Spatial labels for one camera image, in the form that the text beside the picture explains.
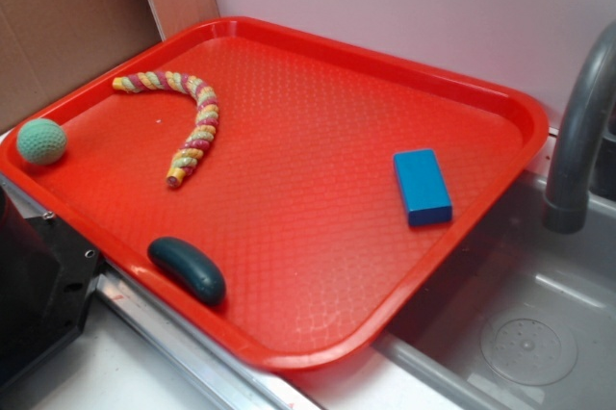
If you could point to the red plastic tray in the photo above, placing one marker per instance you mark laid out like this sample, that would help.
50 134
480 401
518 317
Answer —
271 151

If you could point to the blue rectangular block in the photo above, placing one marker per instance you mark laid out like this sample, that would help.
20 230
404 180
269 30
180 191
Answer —
422 187

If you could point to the dark green toy cucumber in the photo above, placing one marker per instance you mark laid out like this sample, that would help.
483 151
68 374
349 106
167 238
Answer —
191 267

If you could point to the grey toy sink basin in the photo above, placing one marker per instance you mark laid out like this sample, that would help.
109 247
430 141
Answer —
429 356

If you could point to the green dimpled ball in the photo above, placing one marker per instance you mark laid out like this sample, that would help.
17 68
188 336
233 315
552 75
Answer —
41 142

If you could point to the sink drain cover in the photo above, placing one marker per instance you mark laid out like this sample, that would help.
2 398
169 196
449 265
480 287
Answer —
528 347

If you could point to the brown cardboard panel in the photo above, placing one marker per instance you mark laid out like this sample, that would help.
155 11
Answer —
51 47

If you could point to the grey sink faucet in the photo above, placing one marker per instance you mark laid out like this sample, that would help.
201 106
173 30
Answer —
583 160

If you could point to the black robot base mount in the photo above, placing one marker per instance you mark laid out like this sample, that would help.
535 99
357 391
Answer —
48 274

